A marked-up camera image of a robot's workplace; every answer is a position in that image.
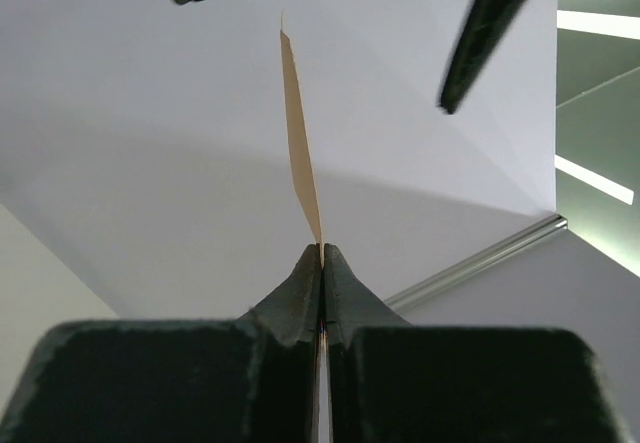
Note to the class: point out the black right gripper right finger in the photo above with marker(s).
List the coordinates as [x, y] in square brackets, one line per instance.
[392, 381]

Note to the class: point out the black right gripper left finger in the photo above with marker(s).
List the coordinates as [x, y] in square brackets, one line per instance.
[249, 379]

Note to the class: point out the brown paper coffee filter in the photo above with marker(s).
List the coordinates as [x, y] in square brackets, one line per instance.
[298, 144]

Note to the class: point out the aluminium frame rail right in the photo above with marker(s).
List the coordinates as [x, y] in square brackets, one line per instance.
[477, 263]

